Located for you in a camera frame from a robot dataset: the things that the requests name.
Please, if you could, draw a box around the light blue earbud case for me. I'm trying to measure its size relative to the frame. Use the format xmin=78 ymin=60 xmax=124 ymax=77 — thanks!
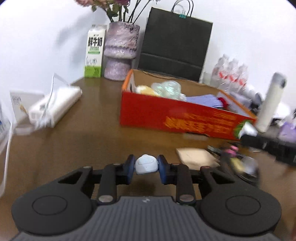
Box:
xmin=134 ymin=154 xmax=159 ymax=175

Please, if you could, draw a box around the red fabric rose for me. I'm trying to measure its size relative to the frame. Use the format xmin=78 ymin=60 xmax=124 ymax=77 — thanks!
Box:
xmin=218 ymin=97 xmax=229 ymax=110

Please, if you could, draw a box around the clear plastic bag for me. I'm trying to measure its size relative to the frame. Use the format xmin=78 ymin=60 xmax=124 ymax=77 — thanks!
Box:
xmin=151 ymin=80 xmax=186 ymax=101

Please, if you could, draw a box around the yellow white plush dog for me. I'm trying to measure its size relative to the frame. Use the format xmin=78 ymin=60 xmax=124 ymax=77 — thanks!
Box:
xmin=135 ymin=85 xmax=160 ymax=96

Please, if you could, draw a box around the purple tissue pack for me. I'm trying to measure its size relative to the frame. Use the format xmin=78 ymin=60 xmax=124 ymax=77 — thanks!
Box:
xmin=278 ymin=115 xmax=295 ymax=142

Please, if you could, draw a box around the brown flat card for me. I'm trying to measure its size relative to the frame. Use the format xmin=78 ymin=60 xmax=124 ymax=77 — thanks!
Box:
xmin=176 ymin=148 xmax=220 ymax=170

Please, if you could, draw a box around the white paper stack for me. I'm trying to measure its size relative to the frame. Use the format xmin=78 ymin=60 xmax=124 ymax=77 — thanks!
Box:
xmin=273 ymin=101 xmax=292 ymax=120

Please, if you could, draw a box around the small lavender tin box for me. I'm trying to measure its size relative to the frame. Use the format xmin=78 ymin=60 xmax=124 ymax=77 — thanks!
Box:
xmin=230 ymin=91 xmax=262 ymax=109

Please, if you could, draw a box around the white thermos bottle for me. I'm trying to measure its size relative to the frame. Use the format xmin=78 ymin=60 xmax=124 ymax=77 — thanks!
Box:
xmin=255 ymin=72 xmax=287 ymax=133

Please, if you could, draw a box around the red orange cardboard box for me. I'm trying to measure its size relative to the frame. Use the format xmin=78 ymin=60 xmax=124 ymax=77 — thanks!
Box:
xmin=120 ymin=69 xmax=256 ymax=140

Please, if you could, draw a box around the water bottle right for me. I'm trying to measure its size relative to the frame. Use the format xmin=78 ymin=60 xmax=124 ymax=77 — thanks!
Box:
xmin=234 ymin=64 xmax=249 ymax=92

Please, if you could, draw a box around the water bottle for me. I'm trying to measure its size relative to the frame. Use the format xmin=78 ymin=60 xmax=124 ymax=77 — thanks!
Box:
xmin=234 ymin=64 xmax=249 ymax=92
xmin=210 ymin=54 xmax=229 ymax=88
xmin=224 ymin=58 xmax=239 ymax=92

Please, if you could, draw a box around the water bottle middle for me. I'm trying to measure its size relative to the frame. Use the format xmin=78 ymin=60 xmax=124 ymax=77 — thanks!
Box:
xmin=224 ymin=58 xmax=239 ymax=92

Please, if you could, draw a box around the white power strip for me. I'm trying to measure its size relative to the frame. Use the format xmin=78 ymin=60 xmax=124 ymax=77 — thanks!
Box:
xmin=28 ymin=86 xmax=82 ymax=128

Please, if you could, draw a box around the water bottle left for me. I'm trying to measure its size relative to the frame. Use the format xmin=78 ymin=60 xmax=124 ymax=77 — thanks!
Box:
xmin=210 ymin=54 xmax=229 ymax=88

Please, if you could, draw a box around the black paper shopping bag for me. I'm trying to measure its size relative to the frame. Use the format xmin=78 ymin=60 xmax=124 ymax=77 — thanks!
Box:
xmin=138 ymin=1 xmax=213 ymax=82

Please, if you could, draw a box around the purple textured vase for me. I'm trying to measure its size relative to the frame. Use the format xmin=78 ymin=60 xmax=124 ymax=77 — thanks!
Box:
xmin=104 ymin=22 xmax=140 ymax=81

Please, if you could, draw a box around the green white milk carton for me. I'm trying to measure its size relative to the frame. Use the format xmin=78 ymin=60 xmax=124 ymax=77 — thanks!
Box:
xmin=84 ymin=25 xmax=107 ymax=78

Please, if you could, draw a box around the dried pink flower bouquet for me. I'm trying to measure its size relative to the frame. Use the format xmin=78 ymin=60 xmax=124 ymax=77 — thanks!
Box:
xmin=75 ymin=0 xmax=152 ymax=24

